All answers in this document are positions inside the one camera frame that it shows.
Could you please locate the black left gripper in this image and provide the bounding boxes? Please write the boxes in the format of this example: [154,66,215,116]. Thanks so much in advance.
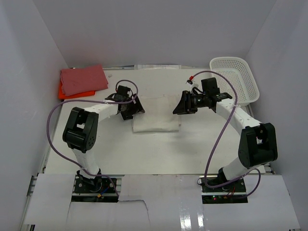
[120,93,144,120]

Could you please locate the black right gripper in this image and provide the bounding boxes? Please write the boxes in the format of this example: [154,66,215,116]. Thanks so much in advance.
[173,90,208,115]

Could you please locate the white t shirt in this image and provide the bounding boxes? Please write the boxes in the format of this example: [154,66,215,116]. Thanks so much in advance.
[132,95,181,133]

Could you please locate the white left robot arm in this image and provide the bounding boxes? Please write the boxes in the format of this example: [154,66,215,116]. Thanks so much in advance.
[63,86,145,192]

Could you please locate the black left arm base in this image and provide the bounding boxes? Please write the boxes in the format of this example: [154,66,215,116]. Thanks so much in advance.
[71,176,120,203]

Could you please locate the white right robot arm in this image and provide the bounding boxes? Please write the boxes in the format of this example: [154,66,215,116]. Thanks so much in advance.
[173,77,278,192]

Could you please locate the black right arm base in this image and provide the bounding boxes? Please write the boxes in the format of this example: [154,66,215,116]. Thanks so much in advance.
[197,177,248,205]

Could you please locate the papers at table back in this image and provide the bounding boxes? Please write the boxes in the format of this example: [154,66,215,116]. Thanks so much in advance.
[134,64,181,70]

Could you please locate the white perforated plastic basket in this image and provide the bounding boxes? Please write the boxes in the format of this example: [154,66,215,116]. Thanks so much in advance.
[209,57,260,106]

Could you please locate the folded red t shirt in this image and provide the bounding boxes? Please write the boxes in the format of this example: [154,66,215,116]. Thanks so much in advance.
[60,64,108,96]

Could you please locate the folded orange t shirt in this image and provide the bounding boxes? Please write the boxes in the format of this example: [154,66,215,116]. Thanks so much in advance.
[58,81,96,100]

